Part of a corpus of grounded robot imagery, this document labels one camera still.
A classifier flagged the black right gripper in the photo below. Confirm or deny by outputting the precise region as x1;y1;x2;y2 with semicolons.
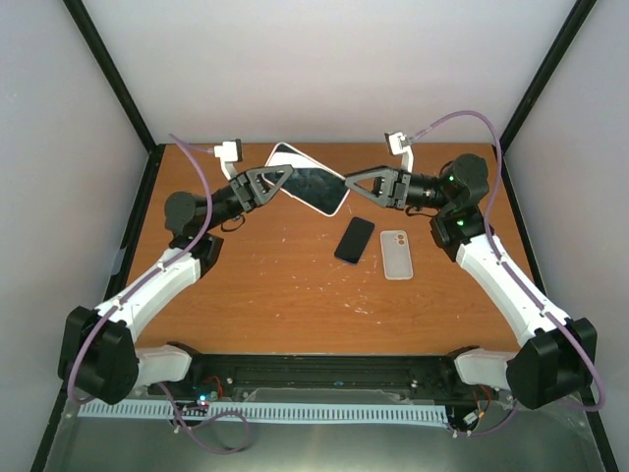
342;165;451;211

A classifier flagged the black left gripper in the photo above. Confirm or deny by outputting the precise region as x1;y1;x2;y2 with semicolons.
201;163;294;233

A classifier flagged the small black phone white case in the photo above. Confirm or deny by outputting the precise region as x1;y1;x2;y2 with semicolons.
265;143;349;217

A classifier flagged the white silicone phone case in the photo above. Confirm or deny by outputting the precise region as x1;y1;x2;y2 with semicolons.
379;230;414;281

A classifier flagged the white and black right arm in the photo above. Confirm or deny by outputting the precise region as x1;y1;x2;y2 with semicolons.
345;153;602;409

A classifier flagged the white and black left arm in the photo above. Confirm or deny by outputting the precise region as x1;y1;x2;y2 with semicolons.
58;164;294;405

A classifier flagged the grey metal front plate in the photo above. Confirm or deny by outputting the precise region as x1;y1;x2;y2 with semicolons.
39;404;606;471

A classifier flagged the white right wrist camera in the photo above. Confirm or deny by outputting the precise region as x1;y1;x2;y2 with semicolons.
384;131;414;173

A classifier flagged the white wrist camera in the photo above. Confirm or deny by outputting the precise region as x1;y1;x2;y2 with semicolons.
213;139;243;180
384;131;414;173

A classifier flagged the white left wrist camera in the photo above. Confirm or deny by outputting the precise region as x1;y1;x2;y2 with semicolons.
213;139;243;180

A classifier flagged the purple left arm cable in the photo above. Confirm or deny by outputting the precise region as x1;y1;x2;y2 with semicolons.
66;132;253;453

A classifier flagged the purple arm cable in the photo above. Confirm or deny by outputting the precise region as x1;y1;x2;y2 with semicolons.
407;109;608;438
66;132;253;453

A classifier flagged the black aluminium frame rail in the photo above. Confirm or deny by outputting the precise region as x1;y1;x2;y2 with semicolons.
167;354;490;403

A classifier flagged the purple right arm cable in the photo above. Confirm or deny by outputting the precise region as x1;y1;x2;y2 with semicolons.
407;109;608;438

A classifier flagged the light blue slotted cable duct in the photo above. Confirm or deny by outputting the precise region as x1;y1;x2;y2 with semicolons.
78;399;448;428

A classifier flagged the black right corner post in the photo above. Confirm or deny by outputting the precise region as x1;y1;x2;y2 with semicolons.
494;0;599;148

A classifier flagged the black corner post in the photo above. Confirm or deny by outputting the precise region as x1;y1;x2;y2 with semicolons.
494;0;599;148
61;0;166;153

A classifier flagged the black left corner post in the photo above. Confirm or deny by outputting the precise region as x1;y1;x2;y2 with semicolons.
61;0;166;153

